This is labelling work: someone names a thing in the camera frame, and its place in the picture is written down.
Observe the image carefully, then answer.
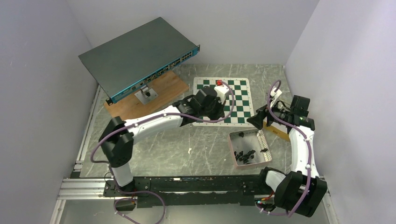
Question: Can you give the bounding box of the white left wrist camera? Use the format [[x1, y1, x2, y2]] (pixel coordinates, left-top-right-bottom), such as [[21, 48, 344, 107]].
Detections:
[[214, 80, 232, 102]]

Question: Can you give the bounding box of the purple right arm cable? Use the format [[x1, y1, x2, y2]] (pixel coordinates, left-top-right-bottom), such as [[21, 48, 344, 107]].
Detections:
[[255, 79, 312, 217]]

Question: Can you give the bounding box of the grey network switch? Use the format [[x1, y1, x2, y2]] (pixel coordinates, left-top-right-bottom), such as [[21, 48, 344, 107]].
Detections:
[[79, 17, 200, 105]]

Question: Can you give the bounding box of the black chess pieces pile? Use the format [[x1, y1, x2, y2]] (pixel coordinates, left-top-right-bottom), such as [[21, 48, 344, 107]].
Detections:
[[233, 148, 272, 165]]

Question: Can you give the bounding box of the wooden board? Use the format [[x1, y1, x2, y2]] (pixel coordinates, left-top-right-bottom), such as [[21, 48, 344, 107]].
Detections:
[[104, 71, 189, 120]]

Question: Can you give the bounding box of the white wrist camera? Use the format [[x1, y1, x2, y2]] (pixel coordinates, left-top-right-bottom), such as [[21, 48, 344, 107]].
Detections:
[[270, 87, 282, 101], [214, 80, 232, 102]]

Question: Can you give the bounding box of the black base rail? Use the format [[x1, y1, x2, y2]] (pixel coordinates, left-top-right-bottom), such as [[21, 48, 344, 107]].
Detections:
[[103, 173, 272, 208]]

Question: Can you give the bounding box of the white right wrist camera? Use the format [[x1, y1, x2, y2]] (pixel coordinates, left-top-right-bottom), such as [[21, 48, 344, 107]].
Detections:
[[270, 87, 282, 101]]

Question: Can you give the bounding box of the metal switch stand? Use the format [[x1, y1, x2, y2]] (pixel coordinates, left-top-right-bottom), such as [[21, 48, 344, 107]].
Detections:
[[134, 85, 158, 105]]

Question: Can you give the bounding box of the green white chess board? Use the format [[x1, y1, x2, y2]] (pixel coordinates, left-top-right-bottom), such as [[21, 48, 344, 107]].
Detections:
[[192, 77, 255, 127]]

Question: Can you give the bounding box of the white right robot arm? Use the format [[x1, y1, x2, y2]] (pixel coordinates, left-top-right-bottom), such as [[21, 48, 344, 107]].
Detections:
[[247, 95, 327, 217]]

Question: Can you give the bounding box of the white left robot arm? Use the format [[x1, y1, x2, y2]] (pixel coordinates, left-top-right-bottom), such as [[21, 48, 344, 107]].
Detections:
[[98, 82, 233, 196]]

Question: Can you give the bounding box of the pink metal tray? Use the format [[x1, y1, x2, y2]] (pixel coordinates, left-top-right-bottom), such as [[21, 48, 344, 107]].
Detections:
[[228, 129, 273, 169]]

